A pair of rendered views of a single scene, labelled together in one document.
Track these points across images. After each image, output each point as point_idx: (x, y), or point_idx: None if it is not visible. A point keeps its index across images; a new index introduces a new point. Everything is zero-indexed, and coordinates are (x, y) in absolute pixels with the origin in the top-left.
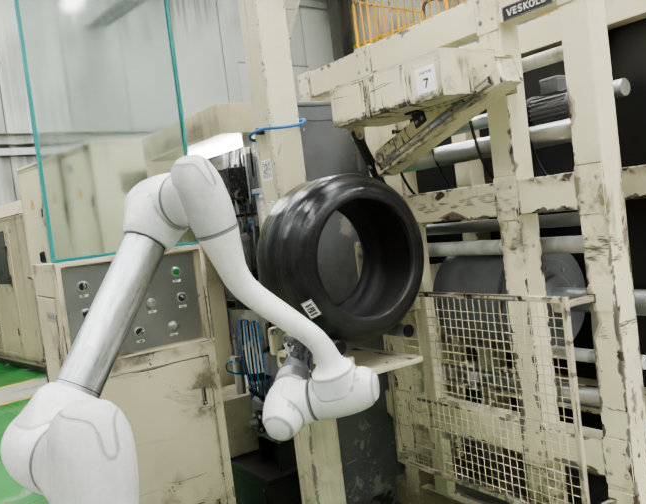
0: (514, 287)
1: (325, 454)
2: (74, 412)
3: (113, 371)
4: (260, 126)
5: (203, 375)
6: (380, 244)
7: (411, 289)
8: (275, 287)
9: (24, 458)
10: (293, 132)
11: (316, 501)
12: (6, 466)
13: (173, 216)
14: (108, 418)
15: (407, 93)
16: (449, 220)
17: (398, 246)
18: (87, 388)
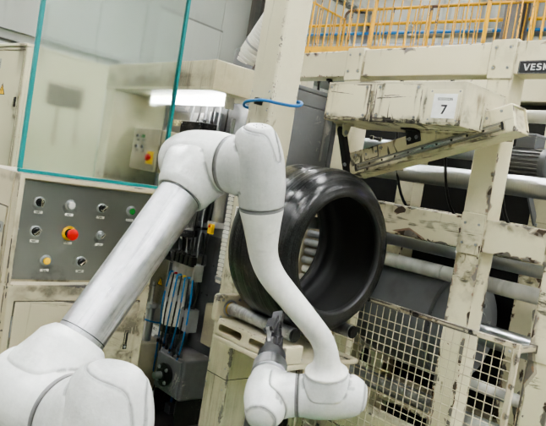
0: (454, 315)
1: (231, 425)
2: (108, 375)
3: (46, 296)
4: (259, 96)
5: (129, 319)
6: (337, 240)
7: (366, 294)
8: (248, 260)
9: (24, 406)
10: (288, 111)
11: None
12: None
13: (224, 180)
14: (141, 389)
15: (418, 111)
16: (403, 235)
17: (356, 248)
18: (97, 339)
